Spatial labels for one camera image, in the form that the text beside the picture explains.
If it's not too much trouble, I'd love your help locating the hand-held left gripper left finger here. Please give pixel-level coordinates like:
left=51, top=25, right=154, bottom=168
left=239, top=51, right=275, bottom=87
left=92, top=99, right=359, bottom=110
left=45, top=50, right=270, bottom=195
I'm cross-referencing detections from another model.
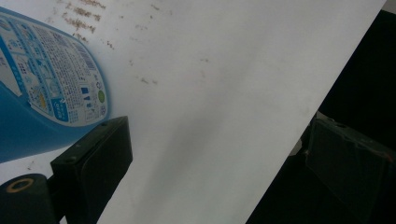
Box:
left=49, top=116, right=134, bottom=224

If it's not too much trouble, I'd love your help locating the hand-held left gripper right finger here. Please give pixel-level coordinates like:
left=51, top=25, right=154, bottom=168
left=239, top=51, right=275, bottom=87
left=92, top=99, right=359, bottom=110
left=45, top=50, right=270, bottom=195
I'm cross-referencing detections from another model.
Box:
left=304, top=116, right=396, bottom=224

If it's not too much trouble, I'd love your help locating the blue plastic bottle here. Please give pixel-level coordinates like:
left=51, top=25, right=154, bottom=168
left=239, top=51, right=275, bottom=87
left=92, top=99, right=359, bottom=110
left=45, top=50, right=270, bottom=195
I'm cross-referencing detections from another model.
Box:
left=0, top=6, right=110, bottom=164

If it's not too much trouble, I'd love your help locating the white table mat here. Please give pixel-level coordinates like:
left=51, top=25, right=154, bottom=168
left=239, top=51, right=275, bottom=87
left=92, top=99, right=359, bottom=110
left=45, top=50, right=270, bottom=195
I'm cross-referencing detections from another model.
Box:
left=0, top=0, right=388, bottom=224

